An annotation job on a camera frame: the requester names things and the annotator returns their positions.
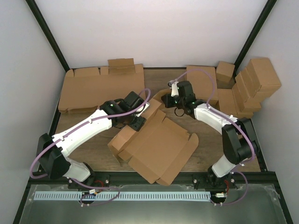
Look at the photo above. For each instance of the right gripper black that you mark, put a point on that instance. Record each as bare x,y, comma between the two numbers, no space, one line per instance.
166,99

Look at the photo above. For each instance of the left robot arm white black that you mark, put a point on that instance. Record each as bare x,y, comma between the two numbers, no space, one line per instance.
53,151

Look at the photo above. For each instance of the middle folded box right stack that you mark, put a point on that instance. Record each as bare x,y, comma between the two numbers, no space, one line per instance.
246,88

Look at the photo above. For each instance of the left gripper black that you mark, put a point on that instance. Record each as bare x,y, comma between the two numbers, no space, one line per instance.
137,126

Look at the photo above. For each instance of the large folded cardboard box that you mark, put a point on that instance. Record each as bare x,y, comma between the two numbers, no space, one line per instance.
203,81

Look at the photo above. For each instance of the top folded box right stack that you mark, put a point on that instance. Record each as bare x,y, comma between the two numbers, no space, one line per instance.
263,75

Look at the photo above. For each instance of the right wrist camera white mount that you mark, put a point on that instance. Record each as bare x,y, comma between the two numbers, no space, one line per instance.
173,86

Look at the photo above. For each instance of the small folded box at back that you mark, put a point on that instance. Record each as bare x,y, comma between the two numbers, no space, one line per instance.
224,71

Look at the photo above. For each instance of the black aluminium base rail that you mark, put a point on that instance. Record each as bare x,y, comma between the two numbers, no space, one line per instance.
199,180

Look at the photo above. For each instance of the folded box stack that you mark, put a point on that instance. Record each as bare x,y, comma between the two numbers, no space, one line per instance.
244,108
246,88
263,75

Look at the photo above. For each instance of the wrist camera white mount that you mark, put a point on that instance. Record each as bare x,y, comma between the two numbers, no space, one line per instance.
142,109
173,86

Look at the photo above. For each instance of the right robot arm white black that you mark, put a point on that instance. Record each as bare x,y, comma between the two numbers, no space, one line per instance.
239,140

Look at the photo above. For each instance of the lower folded box right stack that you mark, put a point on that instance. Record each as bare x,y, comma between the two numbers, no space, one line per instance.
244,108

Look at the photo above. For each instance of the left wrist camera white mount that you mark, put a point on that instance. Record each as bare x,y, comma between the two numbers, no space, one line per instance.
142,109

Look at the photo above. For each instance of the stack of flat cardboard blanks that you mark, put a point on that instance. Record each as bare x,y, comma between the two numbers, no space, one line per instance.
85,89

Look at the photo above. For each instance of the light blue slotted cable duct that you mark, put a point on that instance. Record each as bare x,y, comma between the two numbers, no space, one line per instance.
196,196

